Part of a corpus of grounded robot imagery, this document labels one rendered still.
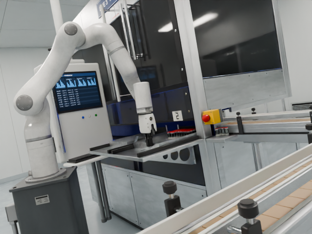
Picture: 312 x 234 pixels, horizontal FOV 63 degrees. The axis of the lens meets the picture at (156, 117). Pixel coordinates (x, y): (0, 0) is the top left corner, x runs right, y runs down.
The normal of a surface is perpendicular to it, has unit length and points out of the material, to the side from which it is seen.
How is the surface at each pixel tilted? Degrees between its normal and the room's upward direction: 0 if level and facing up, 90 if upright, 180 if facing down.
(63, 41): 118
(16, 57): 90
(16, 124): 90
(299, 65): 90
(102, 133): 90
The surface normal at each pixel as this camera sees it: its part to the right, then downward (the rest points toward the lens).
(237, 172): 0.57, -0.06
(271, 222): -0.18, -0.98
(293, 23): -0.80, 0.18
